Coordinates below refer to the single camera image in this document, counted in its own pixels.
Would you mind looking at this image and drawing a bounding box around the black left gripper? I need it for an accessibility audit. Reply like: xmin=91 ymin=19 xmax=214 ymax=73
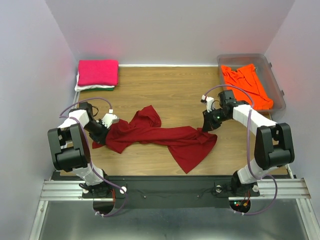
xmin=83 ymin=119 xmax=111 ymax=145

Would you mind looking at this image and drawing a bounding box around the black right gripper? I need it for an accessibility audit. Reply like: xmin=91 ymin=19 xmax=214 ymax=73
xmin=201 ymin=107 xmax=231 ymax=132

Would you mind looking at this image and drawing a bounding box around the dark red t shirt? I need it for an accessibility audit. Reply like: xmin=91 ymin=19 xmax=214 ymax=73
xmin=92 ymin=105 xmax=218 ymax=174

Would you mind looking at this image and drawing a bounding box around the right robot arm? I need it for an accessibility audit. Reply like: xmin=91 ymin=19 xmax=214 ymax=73
xmin=201 ymin=90 xmax=295 ymax=195

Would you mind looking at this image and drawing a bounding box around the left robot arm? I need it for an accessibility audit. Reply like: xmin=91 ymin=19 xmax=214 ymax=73
xmin=47 ymin=101 xmax=112 ymax=198

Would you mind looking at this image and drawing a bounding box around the folded green t shirt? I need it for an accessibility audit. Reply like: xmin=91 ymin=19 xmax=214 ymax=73
xmin=83 ymin=87 xmax=115 ymax=92

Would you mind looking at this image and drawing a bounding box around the folded white t shirt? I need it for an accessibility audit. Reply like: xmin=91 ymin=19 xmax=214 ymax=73
xmin=74 ymin=73 xmax=115 ymax=92

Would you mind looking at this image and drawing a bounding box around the orange t shirt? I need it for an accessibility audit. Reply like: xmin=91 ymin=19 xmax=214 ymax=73
xmin=221 ymin=63 xmax=274 ymax=111

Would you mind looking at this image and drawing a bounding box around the folded pink t shirt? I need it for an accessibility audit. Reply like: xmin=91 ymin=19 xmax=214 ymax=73
xmin=78 ymin=59 xmax=119 ymax=86

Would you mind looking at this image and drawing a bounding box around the clear plastic bin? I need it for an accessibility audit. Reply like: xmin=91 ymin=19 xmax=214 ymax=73
xmin=217 ymin=53 xmax=286 ymax=115

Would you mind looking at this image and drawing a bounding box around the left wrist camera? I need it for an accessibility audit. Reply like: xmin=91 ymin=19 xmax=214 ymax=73
xmin=101 ymin=113 xmax=120 ymax=129

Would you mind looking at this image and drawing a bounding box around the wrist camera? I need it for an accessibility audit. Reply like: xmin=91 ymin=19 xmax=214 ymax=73
xmin=200 ymin=95 xmax=215 ymax=113
xmin=101 ymin=113 xmax=120 ymax=129

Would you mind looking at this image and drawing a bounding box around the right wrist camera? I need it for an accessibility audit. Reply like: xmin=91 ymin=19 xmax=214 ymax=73
xmin=200 ymin=95 xmax=215 ymax=113

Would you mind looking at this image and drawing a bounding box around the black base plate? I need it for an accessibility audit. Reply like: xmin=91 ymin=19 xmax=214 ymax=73
xmin=79 ymin=176 xmax=260 ymax=213

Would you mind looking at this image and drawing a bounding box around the aluminium rail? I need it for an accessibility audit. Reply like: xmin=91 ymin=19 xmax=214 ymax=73
xmin=40 ymin=178 xmax=311 ymax=201

